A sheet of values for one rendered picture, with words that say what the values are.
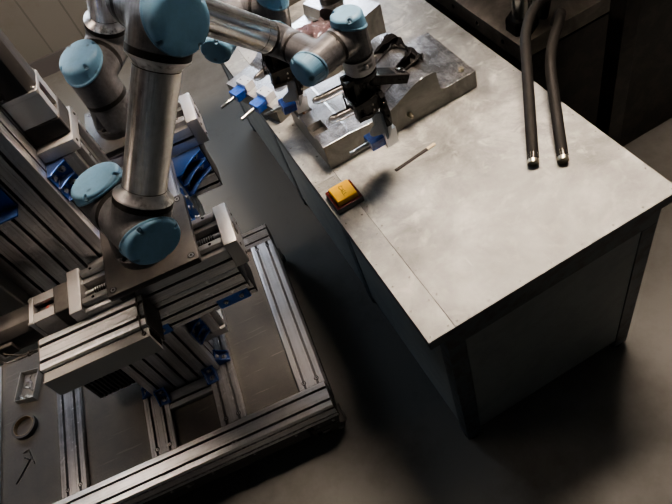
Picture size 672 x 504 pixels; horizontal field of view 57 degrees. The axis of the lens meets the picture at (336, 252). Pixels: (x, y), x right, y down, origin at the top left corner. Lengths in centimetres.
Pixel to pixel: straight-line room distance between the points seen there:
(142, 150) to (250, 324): 122
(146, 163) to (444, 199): 79
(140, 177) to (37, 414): 152
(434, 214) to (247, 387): 94
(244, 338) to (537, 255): 116
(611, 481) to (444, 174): 106
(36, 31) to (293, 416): 317
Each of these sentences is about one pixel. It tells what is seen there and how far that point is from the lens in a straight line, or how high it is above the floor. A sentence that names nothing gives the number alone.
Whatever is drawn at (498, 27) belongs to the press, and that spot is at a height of 78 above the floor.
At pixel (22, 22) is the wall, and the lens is 447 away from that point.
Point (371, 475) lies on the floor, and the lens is 217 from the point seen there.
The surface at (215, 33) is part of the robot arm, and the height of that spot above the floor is 138.
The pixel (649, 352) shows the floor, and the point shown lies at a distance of 232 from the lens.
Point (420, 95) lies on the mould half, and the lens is 181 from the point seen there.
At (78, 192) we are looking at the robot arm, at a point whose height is 127.
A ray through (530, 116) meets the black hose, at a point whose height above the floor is 86.
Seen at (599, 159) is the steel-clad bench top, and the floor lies 80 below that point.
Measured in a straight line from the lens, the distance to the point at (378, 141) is 162.
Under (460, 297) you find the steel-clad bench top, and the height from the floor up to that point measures 80.
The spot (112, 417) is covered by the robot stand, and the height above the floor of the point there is 21.
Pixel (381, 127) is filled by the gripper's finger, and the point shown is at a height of 99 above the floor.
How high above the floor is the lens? 205
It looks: 52 degrees down
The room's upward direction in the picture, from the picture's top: 23 degrees counter-clockwise
